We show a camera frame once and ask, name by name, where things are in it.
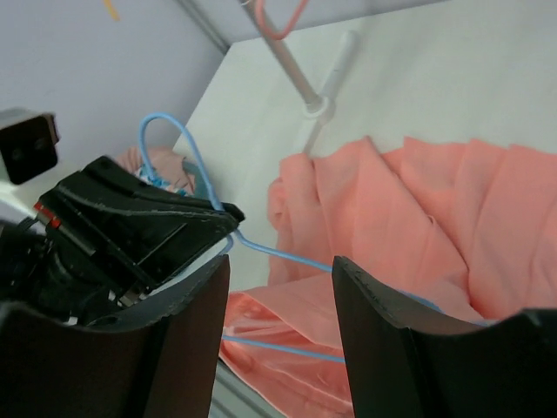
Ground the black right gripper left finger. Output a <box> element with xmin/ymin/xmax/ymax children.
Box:
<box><xmin>1</xmin><ymin>256</ymin><xmax>230</xmax><ymax>417</ymax></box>

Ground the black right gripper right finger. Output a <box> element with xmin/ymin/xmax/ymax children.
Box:
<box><xmin>332</xmin><ymin>257</ymin><xmax>556</xmax><ymax>417</ymax></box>

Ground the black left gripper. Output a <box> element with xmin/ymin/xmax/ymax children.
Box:
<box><xmin>1</xmin><ymin>156</ymin><xmax>245</xmax><ymax>326</ymax></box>

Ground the blue floral garment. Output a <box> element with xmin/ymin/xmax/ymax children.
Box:
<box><xmin>135</xmin><ymin>165</ymin><xmax>193</xmax><ymax>196</ymax></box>

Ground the dusty pink pleated garment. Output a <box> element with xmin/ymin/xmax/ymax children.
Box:
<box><xmin>116</xmin><ymin>146</ymin><xmax>185</xmax><ymax>178</ymax></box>

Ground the blue wire hanger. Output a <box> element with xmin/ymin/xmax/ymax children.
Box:
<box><xmin>138</xmin><ymin>111</ymin><xmax>488</xmax><ymax>365</ymax></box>

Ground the salmon pink skirt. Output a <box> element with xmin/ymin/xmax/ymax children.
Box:
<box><xmin>220</xmin><ymin>138</ymin><xmax>556</xmax><ymax>417</ymax></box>

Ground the pink wire hanger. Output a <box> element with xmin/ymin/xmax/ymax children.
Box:
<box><xmin>253</xmin><ymin>0</ymin><xmax>309</xmax><ymax>41</ymax></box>

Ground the orange plastic hanger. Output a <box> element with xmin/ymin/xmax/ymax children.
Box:
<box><xmin>103</xmin><ymin>0</ymin><xmax>120</xmax><ymax>22</ymax></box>

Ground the teal plastic basket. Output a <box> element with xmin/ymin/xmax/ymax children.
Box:
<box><xmin>182</xmin><ymin>159</ymin><xmax>209</xmax><ymax>200</ymax></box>

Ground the white and silver clothes rack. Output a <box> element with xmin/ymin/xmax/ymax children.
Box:
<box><xmin>240</xmin><ymin>1</ymin><xmax>360</xmax><ymax>155</ymax></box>

